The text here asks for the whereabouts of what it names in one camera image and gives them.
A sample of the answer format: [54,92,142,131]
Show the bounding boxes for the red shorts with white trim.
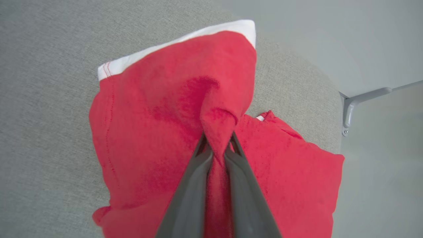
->
[89,19,257,238]

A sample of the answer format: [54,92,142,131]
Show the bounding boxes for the grey metal wall bracket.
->
[340,80,423,138]

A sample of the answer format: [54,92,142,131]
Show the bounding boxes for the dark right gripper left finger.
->
[155,132,214,238]

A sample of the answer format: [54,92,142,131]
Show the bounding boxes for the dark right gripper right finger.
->
[225,132,281,238]

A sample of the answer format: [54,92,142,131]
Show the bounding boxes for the red white basketball jersey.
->
[235,111,345,238]

